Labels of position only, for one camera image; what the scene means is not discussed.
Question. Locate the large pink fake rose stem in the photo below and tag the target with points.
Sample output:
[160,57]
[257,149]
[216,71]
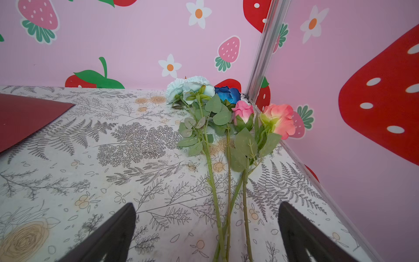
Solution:
[270,126]

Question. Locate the white fake flower stem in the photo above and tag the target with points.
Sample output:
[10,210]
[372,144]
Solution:
[197,96]

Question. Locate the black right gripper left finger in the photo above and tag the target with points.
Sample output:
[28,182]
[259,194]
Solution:
[110,242]

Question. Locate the small pink fake rose stem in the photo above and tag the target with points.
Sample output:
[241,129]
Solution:
[242,117]

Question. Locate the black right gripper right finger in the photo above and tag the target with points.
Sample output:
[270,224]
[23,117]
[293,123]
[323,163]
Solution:
[302,238]

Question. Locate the aluminium corner post right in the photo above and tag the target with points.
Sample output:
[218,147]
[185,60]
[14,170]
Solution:
[267,17]

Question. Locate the blue fake rose stem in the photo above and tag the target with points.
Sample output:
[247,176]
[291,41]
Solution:
[229,98]

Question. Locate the dark red wrapping paper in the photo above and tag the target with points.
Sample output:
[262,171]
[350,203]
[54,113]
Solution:
[23,116]

